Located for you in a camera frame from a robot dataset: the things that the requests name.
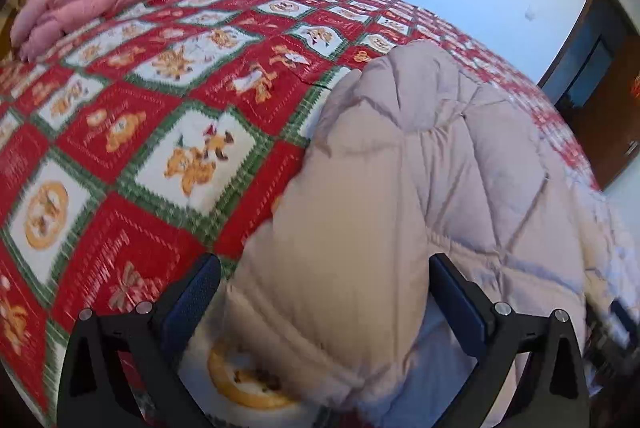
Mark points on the red patchwork bedspread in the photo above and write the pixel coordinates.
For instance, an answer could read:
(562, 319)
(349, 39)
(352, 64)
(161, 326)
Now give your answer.
(125, 107)

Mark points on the lavender puffer jacket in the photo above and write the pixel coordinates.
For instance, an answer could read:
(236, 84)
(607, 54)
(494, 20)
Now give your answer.
(400, 183)

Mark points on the red paper door decoration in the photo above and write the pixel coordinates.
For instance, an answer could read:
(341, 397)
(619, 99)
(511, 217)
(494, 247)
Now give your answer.
(636, 85)

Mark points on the dark wooden door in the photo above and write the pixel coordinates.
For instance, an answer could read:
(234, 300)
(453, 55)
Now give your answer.
(574, 26)

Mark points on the brown wooden door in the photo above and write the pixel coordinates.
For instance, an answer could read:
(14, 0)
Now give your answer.
(610, 127)

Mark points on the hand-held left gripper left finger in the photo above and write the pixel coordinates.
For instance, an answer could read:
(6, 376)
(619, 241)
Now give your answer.
(192, 303)

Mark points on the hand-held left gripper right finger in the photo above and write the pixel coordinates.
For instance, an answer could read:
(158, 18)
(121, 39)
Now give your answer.
(460, 303)

